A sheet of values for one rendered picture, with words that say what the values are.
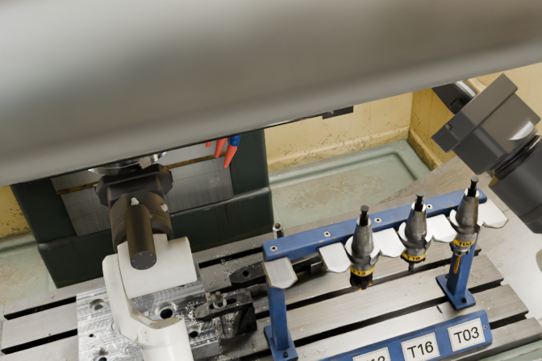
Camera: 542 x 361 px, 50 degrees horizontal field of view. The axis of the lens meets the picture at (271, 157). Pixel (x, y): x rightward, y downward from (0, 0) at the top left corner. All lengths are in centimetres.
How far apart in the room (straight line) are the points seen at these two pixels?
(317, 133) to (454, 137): 159
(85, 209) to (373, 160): 114
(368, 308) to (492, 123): 89
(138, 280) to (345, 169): 154
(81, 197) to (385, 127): 120
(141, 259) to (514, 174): 46
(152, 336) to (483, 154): 48
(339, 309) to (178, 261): 69
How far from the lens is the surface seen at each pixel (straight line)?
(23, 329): 158
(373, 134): 229
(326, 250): 113
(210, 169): 162
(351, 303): 145
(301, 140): 217
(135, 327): 82
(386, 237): 116
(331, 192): 217
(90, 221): 169
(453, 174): 193
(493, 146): 62
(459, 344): 139
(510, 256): 173
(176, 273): 82
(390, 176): 225
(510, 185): 63
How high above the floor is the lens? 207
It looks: 40 degrees down
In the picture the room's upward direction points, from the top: 5 degrees counter-clockwise
